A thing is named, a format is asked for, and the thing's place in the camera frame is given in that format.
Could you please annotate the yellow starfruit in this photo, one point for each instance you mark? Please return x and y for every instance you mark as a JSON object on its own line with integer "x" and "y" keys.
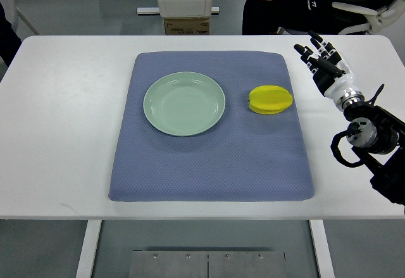
{"x": 269, "y": 99}

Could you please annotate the white office chair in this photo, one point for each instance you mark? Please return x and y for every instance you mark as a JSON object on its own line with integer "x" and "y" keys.
{"x": 370, "y": 16}

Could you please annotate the seated person in black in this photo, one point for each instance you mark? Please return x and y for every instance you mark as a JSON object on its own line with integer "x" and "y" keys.
{"x": 263, "y": 17}

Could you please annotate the blue fabric mat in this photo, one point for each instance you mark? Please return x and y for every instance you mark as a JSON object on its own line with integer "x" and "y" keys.
{"x": 244, "y": 157}

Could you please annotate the metal base plate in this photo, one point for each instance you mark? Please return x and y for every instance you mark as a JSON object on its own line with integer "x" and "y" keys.
{"x": 208, "y": 264}

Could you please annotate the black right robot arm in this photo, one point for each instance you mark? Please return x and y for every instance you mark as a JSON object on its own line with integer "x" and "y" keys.
{"x": 377, "y": 138}

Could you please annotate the white left table leg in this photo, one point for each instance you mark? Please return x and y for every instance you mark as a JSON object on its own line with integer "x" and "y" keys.
{"x": 89, "y": 249}

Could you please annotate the light green plate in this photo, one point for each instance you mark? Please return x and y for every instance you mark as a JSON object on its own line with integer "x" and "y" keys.
{"x": 184, "y": 104}

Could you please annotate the white right table leg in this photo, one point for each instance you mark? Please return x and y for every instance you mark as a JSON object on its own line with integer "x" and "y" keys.
{"x": 321, "y": 249}

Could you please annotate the cardboard box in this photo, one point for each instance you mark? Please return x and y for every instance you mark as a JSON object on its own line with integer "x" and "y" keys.
{"x": 187, "y": 26}

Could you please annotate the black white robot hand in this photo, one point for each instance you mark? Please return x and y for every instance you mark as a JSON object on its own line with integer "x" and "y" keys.
{"x": 332, "y": 74}

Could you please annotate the white table leg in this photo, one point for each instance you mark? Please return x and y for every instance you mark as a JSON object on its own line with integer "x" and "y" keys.
{"x": 89, "y": 249}
{"x": 321, "y": 249}

